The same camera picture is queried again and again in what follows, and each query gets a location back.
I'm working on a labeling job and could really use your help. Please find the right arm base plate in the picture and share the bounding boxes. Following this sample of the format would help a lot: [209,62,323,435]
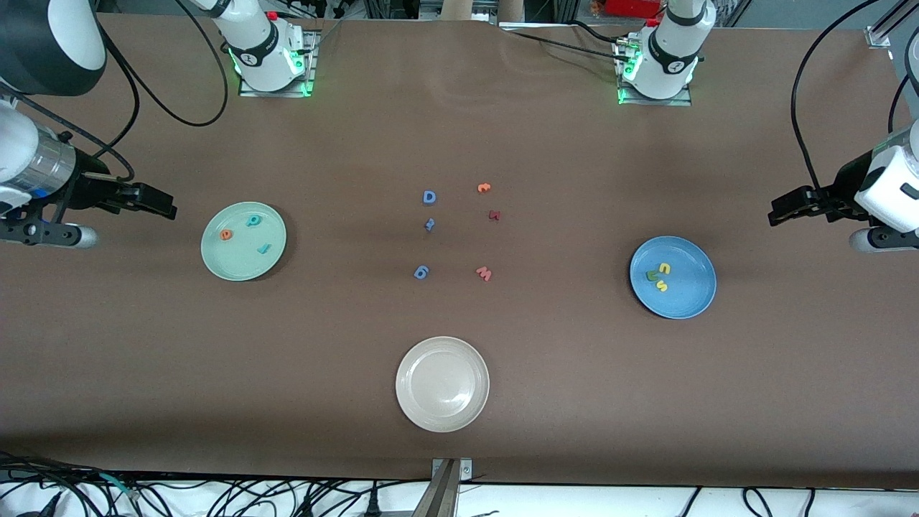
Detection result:
[238,29,318,98]

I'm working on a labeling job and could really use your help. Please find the light green plate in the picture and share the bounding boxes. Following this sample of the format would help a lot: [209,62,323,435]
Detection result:
[200,201,287,282]

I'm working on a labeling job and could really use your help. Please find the beige plate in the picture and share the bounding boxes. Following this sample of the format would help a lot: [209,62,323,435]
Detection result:
[395,336,491,434]

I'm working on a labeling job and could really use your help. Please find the black table cable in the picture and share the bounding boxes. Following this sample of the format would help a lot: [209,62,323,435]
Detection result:
[499,27,625,62]

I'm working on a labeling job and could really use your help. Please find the red box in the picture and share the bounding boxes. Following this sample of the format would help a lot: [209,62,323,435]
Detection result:
[605,0,663,19]

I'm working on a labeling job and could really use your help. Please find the aluminium frame profile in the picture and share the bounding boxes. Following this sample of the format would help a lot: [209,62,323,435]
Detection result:
[865,0,919,50]

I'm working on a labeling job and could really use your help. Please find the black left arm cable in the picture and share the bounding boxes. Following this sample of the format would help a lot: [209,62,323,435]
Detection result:
[791,0,919,191]

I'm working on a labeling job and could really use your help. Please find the teal floor cable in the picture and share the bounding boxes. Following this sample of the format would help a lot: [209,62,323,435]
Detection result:
[97,472,141,500]

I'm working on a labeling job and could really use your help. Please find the tangled black floor cables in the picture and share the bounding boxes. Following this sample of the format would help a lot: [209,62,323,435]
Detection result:
[0,451,431,517]

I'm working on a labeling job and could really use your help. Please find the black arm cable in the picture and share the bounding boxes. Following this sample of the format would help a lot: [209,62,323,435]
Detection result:
[791,0,919,191]
[0,0,229,182]

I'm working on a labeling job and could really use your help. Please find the blue plate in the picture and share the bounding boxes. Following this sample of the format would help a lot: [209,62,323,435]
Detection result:
[629,236,717,320]

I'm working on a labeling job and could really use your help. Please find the grey metal bar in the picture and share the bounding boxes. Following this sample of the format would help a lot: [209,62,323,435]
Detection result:
[413,460,460,517]

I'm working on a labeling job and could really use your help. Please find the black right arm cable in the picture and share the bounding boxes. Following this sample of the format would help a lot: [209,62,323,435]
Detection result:
[0,0,229,182]

